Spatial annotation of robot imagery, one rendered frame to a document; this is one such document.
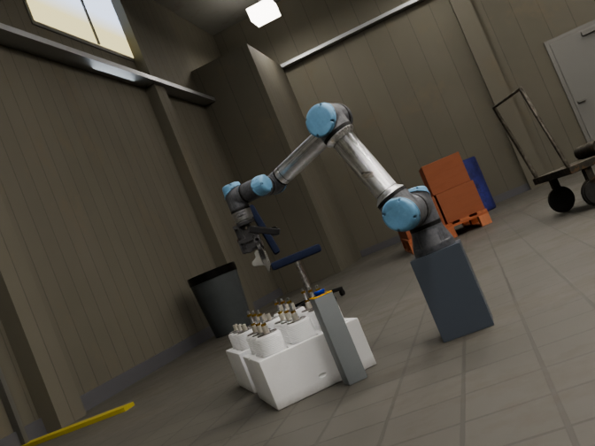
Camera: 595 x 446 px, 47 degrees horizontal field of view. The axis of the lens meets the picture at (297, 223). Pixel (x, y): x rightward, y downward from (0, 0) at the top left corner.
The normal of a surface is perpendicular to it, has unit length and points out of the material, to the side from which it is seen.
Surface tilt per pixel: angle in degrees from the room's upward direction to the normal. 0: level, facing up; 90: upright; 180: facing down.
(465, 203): 90
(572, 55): 90
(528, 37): 90
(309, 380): 90
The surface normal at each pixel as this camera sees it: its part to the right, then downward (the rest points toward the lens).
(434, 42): -0.24, 0.05
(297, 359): 0.22, -0.14
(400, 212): -0.38, 0.25
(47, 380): 0.89, -0.38
